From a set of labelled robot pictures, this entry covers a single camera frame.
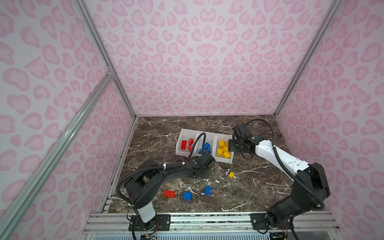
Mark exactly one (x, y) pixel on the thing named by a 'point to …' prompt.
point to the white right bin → (225, 137)
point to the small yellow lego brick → (231, 174)
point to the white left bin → (185, 135)
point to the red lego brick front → (170, 194)
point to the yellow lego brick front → (221, 143)
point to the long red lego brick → (183, 145)
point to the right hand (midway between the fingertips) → (233, 145)
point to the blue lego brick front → (187, 196)
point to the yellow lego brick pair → (226, 154)
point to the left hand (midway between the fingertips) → (206, 170)
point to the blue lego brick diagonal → (206, 145)
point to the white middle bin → (209, 141)
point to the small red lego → (191, 141)
